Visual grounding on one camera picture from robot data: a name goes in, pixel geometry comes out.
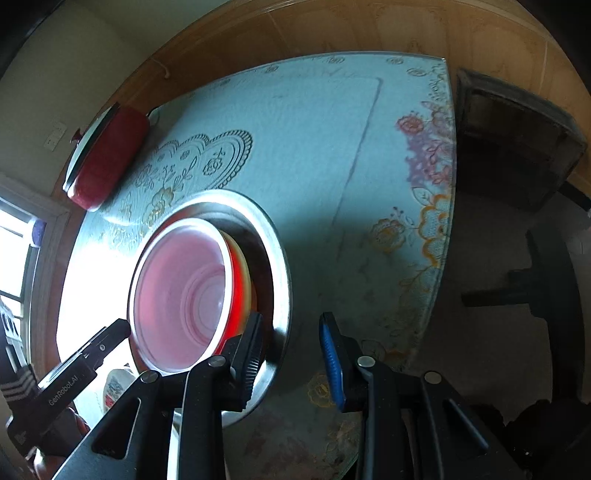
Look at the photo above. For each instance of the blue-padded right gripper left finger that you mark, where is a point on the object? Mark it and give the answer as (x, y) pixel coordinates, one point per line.
(132, 439)

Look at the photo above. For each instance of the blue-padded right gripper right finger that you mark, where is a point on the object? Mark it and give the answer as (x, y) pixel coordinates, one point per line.
(413, 427)

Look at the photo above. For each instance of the white floral ceramic plate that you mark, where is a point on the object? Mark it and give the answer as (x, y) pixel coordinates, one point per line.
(117, 382)

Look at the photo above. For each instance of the red plastic bowl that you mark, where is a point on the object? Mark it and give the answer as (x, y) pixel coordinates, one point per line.
(180, 296)

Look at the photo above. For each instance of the yellow ceramic bowl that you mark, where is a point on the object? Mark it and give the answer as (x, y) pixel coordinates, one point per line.
(243, 292)

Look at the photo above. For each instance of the stainless steel bowl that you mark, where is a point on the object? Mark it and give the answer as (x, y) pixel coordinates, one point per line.
(254, 232)

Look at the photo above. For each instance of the person's left hand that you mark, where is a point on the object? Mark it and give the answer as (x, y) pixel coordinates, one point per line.
(59, 442)

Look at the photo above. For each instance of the purple object on windowsill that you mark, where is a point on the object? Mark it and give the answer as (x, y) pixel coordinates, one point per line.
(38, 227)

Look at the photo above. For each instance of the red pot with lid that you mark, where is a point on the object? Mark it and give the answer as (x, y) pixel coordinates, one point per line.
(102, 154)

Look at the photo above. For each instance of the floral embossed table cover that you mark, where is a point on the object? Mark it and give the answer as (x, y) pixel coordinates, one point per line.
(352, 156)

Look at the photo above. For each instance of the dark wooden stool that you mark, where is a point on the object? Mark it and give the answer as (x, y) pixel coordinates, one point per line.
(514, 146)

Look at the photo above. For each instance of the window with frame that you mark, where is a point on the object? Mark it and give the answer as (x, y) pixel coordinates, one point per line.
(28, 274)

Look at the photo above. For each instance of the white wall socket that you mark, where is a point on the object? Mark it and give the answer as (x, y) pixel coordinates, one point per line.
(57, 132)

